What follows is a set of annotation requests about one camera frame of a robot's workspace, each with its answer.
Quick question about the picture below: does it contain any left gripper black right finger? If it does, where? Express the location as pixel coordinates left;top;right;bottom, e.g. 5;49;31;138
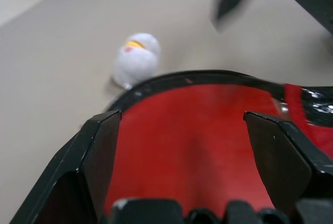
242;111;333;204

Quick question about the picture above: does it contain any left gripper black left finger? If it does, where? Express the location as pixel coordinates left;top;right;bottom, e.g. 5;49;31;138
10;109;123;224

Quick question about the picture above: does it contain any black and red paddle case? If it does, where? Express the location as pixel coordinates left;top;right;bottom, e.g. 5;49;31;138
103;69;333;217

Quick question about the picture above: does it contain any red table tennis paddle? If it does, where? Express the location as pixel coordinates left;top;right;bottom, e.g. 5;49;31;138
103;85;294;216

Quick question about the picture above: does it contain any white plush keychain toy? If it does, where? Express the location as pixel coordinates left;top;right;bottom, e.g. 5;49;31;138
109;32;162;105

